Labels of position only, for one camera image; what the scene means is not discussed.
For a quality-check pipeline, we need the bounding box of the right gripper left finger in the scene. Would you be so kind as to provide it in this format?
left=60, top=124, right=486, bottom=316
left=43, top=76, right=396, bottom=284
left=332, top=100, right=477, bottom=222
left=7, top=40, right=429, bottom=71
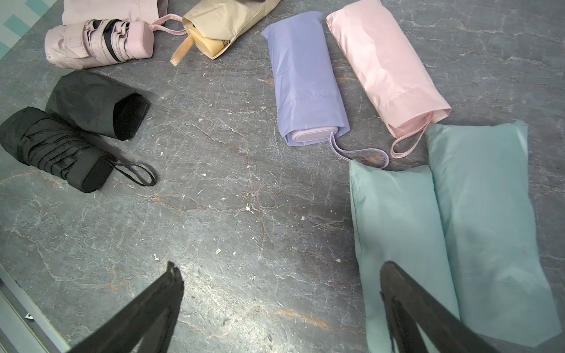
left=70, top=262, right=184, bottom=352

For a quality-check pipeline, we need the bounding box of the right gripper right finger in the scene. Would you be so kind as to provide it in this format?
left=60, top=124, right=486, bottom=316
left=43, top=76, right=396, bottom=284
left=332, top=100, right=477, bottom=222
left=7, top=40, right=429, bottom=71
left=380, top=261, right=497, bottom=352

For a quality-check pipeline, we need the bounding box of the black umbrella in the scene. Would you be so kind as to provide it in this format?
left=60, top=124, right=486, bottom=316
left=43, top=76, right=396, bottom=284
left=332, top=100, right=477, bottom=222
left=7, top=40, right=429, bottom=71
left=1, top=107, right=157, bottom=194

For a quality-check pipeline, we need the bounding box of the black umbrella sleeve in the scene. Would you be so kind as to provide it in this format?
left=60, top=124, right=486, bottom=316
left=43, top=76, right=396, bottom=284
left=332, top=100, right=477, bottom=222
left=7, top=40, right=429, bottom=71
left=46, top=71, right=150, bottom=141

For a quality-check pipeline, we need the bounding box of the light pink umbrella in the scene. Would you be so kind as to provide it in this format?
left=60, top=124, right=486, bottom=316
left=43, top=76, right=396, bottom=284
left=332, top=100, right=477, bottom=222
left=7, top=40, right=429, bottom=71
left=44, top=14, right=186, bottom=70

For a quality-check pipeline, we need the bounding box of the light pink umbrella sleeve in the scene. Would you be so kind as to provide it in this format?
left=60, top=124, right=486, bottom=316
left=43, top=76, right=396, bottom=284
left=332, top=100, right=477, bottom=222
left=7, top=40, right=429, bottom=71
left=62, top=0, right=169, bottom=25

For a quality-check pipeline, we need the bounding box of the mint sleeved umbrella left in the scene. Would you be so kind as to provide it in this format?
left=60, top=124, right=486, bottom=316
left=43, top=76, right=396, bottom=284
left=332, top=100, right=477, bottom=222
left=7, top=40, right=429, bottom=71
left=350, top=161, right=460, bottom=352

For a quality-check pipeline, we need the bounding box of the mint sleeved umbrella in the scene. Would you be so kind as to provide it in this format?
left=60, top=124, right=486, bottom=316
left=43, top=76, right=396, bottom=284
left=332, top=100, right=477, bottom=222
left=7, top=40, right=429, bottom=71
left=350, top=161, right=460, bottom=352
left=426, top=121, right=561, bottom=347

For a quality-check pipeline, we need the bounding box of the mint sleeved umbrella right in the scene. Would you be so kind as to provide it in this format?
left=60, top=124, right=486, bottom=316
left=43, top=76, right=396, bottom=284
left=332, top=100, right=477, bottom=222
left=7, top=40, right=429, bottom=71
left=426, top=121, right=561, bottom=347

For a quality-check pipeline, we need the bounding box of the pink sleeved umbrella rear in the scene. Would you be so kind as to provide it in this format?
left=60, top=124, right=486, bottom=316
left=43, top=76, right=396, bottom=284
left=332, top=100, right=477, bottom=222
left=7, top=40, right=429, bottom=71
left=326, top=1, right=452, bottom=144

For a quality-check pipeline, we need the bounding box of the purple sleeved umbrella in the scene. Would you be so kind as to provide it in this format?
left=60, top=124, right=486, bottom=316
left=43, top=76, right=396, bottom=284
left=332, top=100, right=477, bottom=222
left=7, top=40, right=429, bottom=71
left=261, top=10, right=391, bottom=169

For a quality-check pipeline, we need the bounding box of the beige sleeved umbrella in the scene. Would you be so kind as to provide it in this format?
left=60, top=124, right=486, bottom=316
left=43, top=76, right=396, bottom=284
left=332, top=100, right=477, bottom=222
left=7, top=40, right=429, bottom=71
left=171, top=0, right=280, bottom=66

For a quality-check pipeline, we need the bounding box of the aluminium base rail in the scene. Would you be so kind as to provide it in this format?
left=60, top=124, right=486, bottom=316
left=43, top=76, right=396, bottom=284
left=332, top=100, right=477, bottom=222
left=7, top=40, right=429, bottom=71
left=1, top=269, right=71, bottom=352

